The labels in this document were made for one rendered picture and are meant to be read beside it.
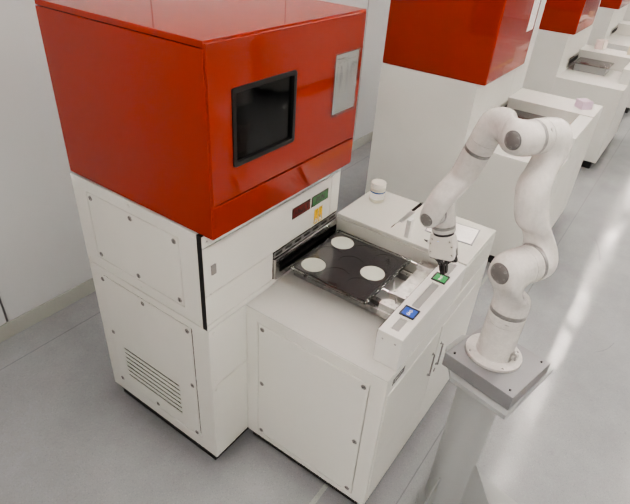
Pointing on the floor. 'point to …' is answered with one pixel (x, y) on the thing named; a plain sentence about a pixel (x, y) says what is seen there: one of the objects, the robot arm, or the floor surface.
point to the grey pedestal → (466, 447)
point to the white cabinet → (344, 398)
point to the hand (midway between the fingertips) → (443, 268)
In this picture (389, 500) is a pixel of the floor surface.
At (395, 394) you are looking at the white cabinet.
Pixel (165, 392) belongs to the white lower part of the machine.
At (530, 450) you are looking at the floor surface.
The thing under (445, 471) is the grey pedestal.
